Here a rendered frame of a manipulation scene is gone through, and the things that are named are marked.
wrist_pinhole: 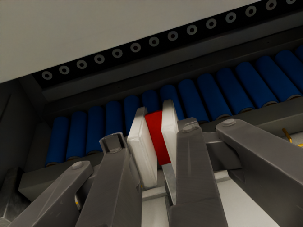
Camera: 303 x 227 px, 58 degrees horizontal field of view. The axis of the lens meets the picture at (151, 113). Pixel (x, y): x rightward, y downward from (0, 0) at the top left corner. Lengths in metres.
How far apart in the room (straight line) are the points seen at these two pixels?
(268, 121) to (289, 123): 0.02
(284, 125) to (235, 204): 0.07
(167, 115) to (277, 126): 0.11
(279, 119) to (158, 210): 0.12
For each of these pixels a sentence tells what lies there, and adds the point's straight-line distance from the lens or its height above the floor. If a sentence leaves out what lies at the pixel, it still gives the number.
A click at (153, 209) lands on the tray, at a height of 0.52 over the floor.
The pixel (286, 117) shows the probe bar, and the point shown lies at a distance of 0.24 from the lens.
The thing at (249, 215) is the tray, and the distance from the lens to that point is 0.22.
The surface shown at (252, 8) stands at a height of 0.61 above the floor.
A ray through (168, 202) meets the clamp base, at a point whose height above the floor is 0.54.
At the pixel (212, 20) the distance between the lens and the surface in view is 0.30.
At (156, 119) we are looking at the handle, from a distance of 0.17.
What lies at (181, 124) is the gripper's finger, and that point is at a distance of 0.16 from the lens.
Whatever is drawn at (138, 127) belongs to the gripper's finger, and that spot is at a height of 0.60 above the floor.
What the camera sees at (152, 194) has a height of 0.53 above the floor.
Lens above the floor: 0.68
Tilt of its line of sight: 26 degrees down
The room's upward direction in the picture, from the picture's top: 19 degrees counter-clockwise
